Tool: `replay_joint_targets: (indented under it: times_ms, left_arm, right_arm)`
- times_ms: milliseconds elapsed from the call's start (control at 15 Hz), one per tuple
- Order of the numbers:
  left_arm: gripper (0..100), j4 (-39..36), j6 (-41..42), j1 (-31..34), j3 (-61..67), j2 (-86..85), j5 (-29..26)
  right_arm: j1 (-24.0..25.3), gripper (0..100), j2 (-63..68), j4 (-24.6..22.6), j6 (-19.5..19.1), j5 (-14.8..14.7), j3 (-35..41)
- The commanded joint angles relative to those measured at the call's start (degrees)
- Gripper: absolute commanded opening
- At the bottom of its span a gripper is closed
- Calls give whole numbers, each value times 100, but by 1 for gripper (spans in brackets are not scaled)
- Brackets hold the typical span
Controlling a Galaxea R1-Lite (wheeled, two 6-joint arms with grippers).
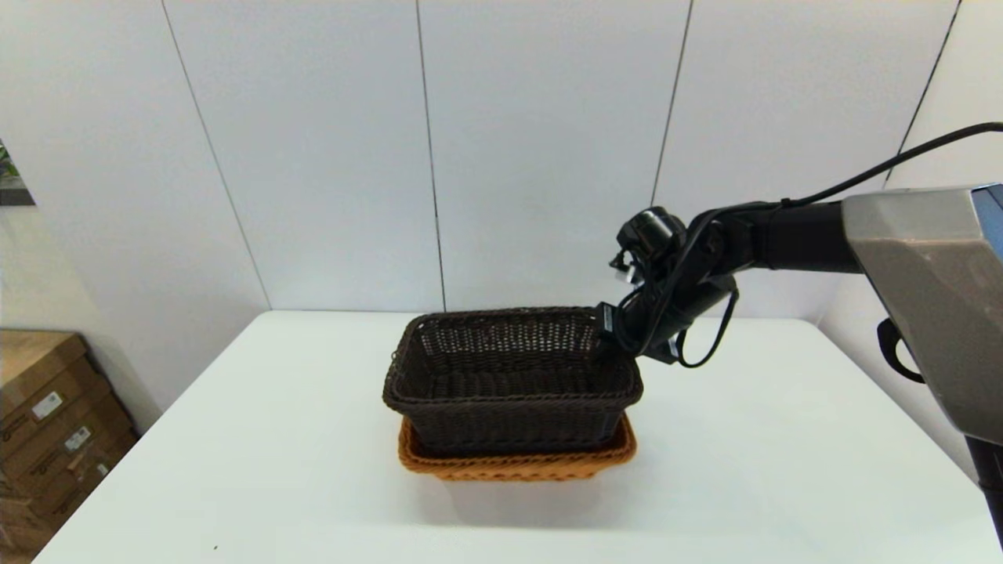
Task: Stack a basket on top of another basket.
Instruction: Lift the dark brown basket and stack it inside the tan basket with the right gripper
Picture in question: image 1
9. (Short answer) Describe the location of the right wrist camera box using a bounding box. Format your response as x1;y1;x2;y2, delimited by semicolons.
610;249;642;287

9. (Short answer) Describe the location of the plain brown cardboard box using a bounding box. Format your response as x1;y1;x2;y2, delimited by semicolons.
0;493;57;560

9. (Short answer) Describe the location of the labelled brown cardboard box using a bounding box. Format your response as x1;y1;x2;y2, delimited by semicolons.
0;439;143;537
0;396;130;506
0;331;110;463

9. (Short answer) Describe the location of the orange wicker basket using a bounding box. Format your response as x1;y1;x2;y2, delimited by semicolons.
397;414;637;482

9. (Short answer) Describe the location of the dark brown wicker basket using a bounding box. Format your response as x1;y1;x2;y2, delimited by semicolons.
382;306;645;457

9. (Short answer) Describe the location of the framed wall picture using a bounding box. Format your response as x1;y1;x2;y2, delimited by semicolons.
0;139;37;207

